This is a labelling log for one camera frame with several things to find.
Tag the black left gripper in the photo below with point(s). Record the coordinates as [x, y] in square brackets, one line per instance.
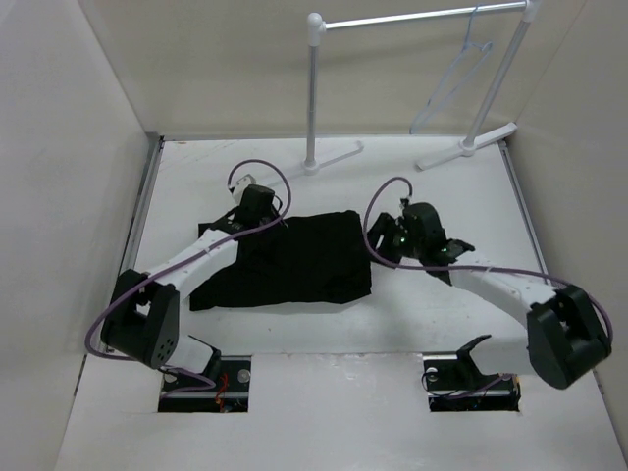
[272, 214]

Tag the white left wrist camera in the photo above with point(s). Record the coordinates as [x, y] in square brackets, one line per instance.
[240, 186]

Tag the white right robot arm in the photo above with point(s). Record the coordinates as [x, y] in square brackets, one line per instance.
[567, 335]

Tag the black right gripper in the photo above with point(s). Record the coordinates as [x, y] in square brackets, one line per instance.
[386, 225]

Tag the black trousers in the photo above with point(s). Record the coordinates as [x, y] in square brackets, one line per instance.
[320, 258]

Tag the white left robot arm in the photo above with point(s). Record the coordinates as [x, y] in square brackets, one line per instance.
[142, 321]

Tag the light blue wire hanger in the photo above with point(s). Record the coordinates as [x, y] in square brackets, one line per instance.
[470, 58]

